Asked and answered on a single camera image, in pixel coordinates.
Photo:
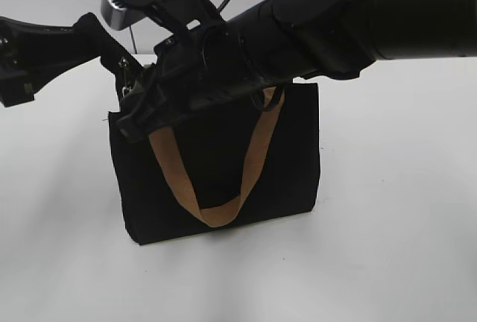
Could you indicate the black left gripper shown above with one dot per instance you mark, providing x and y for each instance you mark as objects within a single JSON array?
[{"x": 33, "y": 55}]

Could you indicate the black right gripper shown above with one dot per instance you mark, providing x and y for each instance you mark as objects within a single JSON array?
[{"x": 186, "y": 81}]

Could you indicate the black canvas tote bag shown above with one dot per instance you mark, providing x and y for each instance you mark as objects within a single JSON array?
[{"x": 213, "y": 146}]

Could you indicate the metal zipper pull with ring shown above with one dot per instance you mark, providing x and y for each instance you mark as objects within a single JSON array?
[{"x": 128, "y": 80}]

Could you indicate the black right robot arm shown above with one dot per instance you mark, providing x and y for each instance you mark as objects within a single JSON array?
[{"x": 288, "y": 39}]

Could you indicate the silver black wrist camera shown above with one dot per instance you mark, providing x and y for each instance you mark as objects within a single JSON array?
[{"x": 172, "y": 15}]

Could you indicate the tan front bag handle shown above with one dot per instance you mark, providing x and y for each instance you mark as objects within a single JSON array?
[{"x": 166, "y": 151}]

